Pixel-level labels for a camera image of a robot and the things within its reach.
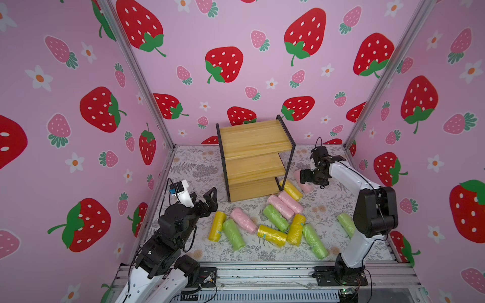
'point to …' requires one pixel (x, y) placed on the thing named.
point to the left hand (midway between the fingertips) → (208, 191)
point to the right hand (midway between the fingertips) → (312, 180)
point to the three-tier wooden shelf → (250, 157)
